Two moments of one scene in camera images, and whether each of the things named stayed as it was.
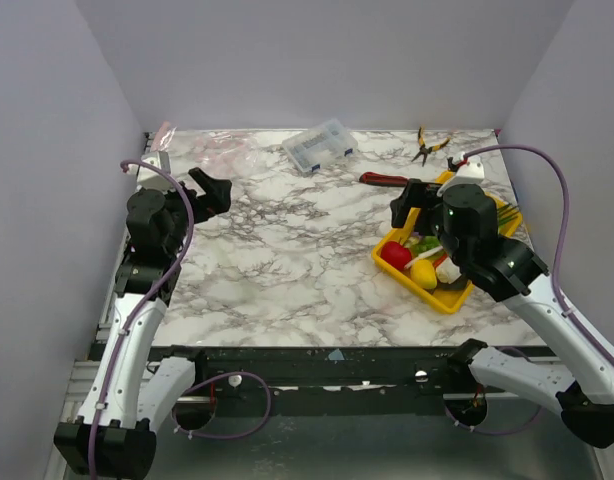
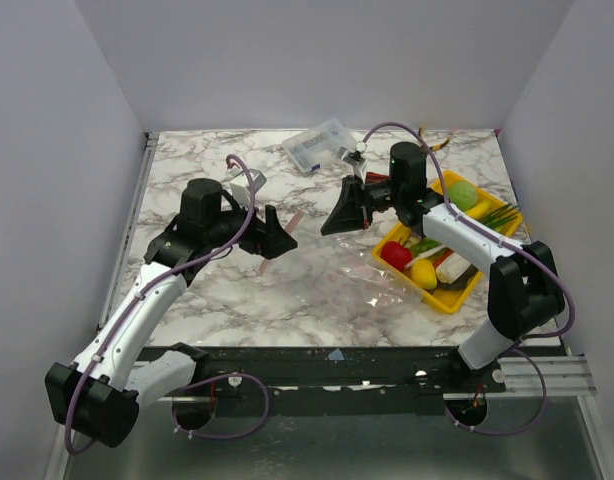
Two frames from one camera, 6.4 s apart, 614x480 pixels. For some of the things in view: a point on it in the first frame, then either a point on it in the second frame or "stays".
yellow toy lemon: x=423 y=272 stays
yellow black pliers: x=424 y=150 stays
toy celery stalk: x=447 y=271 stays
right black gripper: x=417 y=201 to x=362 y=204
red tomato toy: x=395 y=254 stays
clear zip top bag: x=224 y=153 to x=345 y=269
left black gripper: x=217 y=192 to x=269 y=239
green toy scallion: x=507 y=213 stays
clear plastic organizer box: x=320 y=146 stays
